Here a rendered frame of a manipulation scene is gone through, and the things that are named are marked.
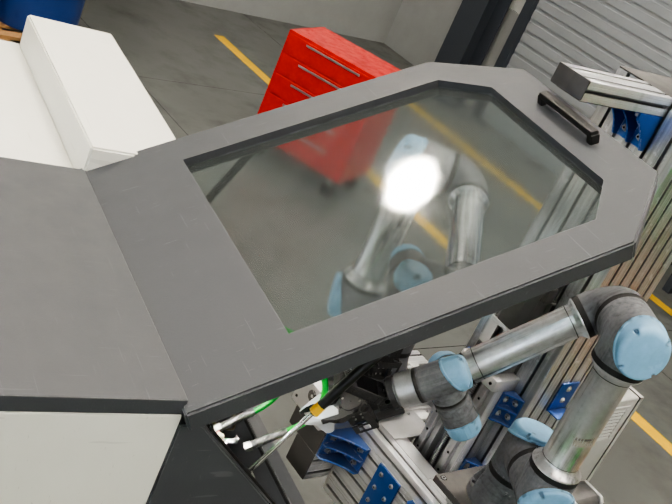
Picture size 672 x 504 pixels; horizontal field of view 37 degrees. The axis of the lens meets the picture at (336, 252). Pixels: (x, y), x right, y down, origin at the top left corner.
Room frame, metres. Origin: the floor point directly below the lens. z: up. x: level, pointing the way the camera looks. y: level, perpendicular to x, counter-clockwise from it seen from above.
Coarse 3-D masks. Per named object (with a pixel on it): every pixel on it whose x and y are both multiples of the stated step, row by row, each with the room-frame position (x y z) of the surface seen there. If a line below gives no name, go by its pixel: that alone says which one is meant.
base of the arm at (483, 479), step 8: (488, 464) 2.01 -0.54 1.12; (480, 472) 2.02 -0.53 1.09; (488, 472) 1.99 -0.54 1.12; (496, 472) 1.97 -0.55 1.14; (472, 480) 2.01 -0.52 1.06; (480, 480) 1.99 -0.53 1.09; (488, 480) 1.98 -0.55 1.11; (496, 480) 1.97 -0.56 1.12; (504, 480) 1.96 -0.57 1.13; (472, 488) 1.98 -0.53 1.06; (480, 488) 1.97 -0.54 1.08; (488, 488) 1.96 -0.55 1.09; (496, 488) 1.96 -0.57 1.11; (504, 488) 1.95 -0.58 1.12; (512, 488) 1.95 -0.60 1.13; (472, 496) 1.97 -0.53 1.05; (480, 496) 1.96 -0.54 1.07; (488, 496) 1.95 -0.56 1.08; (496, 496) 1.95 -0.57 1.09; (504, 496) 1.95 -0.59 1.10; (512, 496) 1.95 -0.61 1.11
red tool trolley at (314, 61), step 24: (288, 48) 6.03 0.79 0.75; (312, 48) 5.98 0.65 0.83; (336, 48) 6.08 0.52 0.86; (360, 48) 6.34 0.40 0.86; (288, 72) 6.01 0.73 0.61; (312, 72) 5.96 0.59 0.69; (336, 72) 5.92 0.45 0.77; (360, 72) 5.88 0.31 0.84; (384, 72) 6.04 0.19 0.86; (264, 96) 6.05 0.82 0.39; (288, 96) 5.99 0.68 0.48; (312, 96) 5.95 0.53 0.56
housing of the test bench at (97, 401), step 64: (0, 64) 2.17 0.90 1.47; (0, 128) 1.86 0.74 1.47; (0, 192) 1.56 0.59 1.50; (64, 192) 1.66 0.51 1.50; (0, 256) 1.37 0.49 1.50; (64, 256) 1.45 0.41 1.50; (0, 320) 1.21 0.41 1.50; (64, 320) 1.28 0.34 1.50; (128, 320) 1.35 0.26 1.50; (0, 384) 1.08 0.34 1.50; (64, 384) 1.14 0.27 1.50; (128, 384) 1.20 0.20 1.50; (0, 448) 1.07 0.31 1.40; (64, 448) 1.13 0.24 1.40; (128, 448) 1.19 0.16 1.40
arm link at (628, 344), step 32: (608, 320) 1.88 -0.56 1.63; (640, 320) 1.84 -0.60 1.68; (608, 352) 1.84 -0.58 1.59; (640, 352) 1.81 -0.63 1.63; (608, 384) 1.83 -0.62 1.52; (576, 416) 1.85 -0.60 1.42; (608, 416) 1.85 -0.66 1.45; (544, 448) 1.88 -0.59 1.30; (576, 448) 1.84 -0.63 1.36; (512, 480) 1.90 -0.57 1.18; (544, 480) 1.83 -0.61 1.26; (576, 480) 1.84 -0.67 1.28
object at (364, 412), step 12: (348, 396) 1.76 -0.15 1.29; (348, 408) 1.73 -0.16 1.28; (360, 408) 1.73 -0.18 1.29; (372, 408) 1.77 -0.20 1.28; (384, 408) 1.78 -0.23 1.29; (396, 408) 1.75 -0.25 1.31; (348, 420) 1.76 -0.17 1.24; (360, 420) 1.76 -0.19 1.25; (372, 420) 1.75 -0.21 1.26; (360, 432) 1.76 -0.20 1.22
